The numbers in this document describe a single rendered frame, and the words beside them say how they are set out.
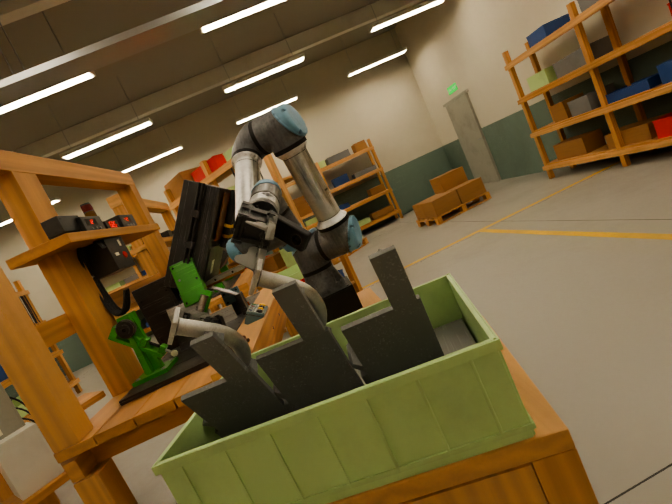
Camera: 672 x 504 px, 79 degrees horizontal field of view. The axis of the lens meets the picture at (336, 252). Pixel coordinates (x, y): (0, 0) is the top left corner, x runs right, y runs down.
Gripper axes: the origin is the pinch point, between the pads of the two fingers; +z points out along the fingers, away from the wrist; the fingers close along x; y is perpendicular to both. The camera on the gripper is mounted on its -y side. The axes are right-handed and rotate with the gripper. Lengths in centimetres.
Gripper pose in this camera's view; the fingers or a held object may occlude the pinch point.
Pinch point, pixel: (264, 257)
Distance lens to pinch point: 79.2
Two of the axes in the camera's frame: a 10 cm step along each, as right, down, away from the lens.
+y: -9.3, -2.7, -2.3
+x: 3.5, -8.3, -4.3
